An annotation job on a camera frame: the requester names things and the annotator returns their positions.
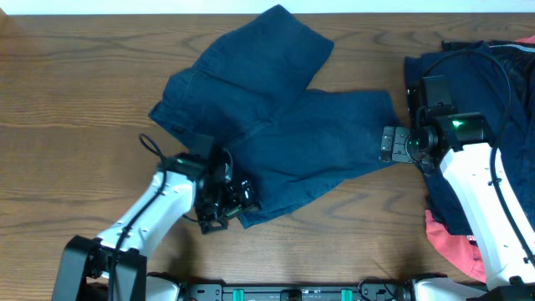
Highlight dark blue denim shorts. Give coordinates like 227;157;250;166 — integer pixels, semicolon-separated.
149;5;399;228

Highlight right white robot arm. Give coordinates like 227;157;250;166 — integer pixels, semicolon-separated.
380;113;534;300

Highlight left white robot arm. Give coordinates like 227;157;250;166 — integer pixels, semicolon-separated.
52;148;258;300

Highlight navy blue shirt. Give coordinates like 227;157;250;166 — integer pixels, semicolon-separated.
404;41;534;224

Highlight red garment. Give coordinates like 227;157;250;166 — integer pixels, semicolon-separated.
425;209;487;283

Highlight dark striped garment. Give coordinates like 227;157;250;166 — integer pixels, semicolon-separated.
490;41;534;112

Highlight left black cable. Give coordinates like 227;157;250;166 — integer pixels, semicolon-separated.
138;133;168;168

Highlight black cable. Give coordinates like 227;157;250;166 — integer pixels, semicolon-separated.
420;48;535;264
138;133;168;168

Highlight right black cable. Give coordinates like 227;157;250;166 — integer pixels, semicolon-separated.
420;48;535;264

